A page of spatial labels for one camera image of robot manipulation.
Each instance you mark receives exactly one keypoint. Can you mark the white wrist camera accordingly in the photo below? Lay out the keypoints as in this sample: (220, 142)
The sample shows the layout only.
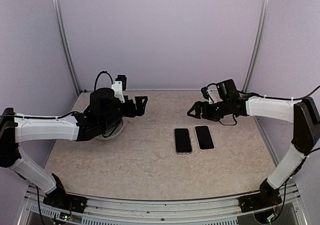
(119, 86)
(208, 94)

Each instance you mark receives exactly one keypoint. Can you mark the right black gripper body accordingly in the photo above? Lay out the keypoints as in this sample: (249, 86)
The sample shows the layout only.
(214, 113)

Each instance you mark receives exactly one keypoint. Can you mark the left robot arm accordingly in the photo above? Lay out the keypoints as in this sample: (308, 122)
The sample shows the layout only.
(103, 118)

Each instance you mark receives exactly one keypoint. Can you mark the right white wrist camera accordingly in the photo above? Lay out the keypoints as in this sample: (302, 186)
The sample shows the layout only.
(208, 94)

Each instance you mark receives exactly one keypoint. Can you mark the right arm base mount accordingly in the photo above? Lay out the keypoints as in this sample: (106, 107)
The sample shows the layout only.
(256, 201)

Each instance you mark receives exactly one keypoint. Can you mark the right aluminium frame post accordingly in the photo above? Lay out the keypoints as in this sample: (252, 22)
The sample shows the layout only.
(256, 46)

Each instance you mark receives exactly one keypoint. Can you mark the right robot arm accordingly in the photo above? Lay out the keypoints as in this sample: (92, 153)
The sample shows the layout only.
(301, 112)

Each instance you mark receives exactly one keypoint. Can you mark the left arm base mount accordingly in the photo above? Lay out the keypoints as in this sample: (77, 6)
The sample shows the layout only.
(68, 202)

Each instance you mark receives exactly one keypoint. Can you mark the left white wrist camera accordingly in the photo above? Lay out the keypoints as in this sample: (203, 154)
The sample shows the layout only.
(119, 86)

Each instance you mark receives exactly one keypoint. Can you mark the black phone screen up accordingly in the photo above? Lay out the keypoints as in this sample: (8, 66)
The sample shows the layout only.
(183, 140)

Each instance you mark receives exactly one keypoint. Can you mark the front aluminium rail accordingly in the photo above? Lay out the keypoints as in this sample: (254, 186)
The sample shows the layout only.
(223, 210)

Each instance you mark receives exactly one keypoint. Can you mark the pink phone case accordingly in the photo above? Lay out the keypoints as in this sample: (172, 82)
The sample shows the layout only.
(206, 149)

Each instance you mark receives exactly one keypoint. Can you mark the clear magsafe phone case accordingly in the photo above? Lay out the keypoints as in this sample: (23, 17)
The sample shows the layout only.
(183, 154)

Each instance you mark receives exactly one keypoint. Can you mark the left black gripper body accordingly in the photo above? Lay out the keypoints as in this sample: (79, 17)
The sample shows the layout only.
(130, 112)

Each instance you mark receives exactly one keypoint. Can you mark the black phone back up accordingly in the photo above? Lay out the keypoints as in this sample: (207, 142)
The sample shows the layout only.
(204, 137)

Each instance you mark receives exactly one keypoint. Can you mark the aluminium frame post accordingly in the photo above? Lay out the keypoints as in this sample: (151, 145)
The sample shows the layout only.
(256, 46)
(65, 46)

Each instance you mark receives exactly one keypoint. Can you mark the left aluminium frame post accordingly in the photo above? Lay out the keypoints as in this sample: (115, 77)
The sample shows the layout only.
(65, 46)

